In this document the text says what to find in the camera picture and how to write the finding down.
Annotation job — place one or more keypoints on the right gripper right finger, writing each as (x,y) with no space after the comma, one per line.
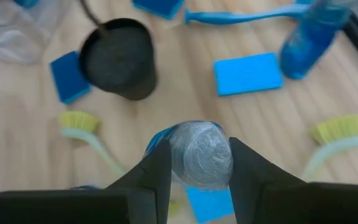
(259,186)

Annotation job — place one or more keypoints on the yellow-green dish brush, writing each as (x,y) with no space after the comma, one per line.
(337,130)
(79,121)

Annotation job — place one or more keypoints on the clear glass container edge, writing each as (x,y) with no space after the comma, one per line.
(26,31)

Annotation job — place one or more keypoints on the blue kitchen sponge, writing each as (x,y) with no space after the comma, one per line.
(247,74)
(158,7)
(68,77)
(208,202)

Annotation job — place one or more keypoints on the blue dish brush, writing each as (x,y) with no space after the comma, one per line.
(244,15)

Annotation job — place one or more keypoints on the blue dish soap bottle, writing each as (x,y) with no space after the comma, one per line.
(309,43)
(26,2)
(200,155)

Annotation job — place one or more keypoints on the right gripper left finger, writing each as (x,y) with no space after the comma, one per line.
(141,186)

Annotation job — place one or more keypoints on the black plant pot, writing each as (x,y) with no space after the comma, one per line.
(117,59)

